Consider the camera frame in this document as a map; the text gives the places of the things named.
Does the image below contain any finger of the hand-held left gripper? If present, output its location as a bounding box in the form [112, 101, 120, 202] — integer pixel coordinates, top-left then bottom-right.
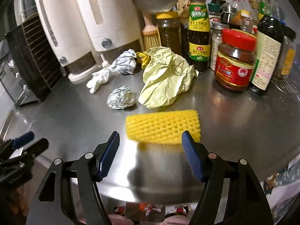
[0, 138, 50, 167]
[0, 131, 35, 156]

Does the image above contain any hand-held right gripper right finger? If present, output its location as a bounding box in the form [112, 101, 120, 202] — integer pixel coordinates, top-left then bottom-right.
[181, 130, 275, 225]

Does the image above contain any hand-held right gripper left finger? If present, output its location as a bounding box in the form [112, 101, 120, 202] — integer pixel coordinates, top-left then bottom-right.
[25, 131, 121, 225]

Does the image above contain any yellow foam net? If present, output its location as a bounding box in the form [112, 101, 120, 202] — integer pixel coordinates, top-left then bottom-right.
[125, 110, 202, 146]

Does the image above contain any trash bin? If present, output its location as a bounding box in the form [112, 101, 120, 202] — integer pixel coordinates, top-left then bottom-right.
[126, 202, 166, 222]

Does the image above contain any crumpled foil ball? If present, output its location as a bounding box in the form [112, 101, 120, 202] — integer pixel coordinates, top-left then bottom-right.
[106, 85, 137, 111]

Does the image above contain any black toaster oven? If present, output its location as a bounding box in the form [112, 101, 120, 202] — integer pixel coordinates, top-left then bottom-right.
[0, 25, 57, 109]

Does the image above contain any crumpled white tissue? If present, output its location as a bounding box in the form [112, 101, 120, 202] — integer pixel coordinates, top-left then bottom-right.
[86, 68, 113, 94]

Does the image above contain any crumpled pale yellow paper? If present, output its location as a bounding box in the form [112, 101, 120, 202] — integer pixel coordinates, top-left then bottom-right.
[138, 47, 197, 109]

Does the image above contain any cartoon printed cloth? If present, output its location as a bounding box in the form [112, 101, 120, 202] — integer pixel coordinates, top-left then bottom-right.
[262, 162, 300, 225]

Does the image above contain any crumpled white blue paper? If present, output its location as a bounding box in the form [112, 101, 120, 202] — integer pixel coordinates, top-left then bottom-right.
[110, 49, 138, 75]

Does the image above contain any red lid chili jar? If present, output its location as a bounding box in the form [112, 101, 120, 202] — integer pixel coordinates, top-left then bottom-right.
[214, 28, 258, 92]

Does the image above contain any shiny yellow wrapper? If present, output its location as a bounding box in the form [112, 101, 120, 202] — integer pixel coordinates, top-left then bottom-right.
[136, 52, 153, 68]

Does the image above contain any silver lid spice jar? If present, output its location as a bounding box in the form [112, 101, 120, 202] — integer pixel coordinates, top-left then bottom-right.
[210, 23, 223, 71]

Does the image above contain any green label sauce bottle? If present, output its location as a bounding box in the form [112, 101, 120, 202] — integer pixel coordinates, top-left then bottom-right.
[187, 0, 212, 72]

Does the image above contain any white grain dispenser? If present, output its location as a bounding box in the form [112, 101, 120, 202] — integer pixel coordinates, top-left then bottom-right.
[33, 0, 99, 83]
[70, 0, 144, 52]

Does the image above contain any yellow lid pickle jar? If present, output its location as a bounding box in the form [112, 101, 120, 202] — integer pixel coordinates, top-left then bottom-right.
[156, 11, 183, 56]

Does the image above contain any large dark soy bottle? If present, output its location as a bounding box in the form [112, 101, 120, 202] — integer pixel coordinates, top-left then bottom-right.
[249, 0, 284, 96]

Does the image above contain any black lid spice jar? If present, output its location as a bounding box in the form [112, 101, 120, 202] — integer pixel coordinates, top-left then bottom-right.
[274, 25, 297, 80]

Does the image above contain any green lid spice bottle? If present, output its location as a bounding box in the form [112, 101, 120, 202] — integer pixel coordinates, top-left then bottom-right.
[207, 3, 222, 28]

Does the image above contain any yellow lid container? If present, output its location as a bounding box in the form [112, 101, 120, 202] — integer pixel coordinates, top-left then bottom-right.
[239, 9, 253, 34]

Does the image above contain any metal spout oil bottle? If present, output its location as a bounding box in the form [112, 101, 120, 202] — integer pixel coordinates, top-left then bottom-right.
[220, 2, 241, 30]

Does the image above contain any clear splash guard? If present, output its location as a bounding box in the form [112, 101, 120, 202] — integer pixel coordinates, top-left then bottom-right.
[250, 0, 300, 52]

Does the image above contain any peach handled dish brush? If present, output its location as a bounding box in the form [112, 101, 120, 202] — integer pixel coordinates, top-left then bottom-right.
[142, 10, 162, 51]

